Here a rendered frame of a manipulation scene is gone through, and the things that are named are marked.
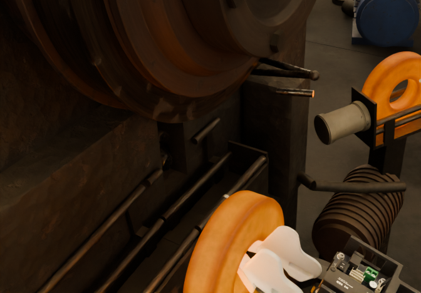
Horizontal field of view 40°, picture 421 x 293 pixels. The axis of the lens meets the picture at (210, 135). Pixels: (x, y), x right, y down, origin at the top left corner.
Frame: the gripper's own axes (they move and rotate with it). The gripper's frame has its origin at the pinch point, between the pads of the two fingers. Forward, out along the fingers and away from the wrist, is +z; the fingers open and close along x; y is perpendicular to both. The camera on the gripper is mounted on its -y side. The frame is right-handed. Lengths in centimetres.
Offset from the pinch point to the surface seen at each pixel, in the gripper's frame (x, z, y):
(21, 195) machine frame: 6.6, 23.4, -3.8
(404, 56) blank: -64, 0, -7
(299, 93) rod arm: -27.8, 6.9, 0.5
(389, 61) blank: -62, 2, -9
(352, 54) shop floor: -214, 37, -101
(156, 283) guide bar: -1.9, 9.3, -17.5
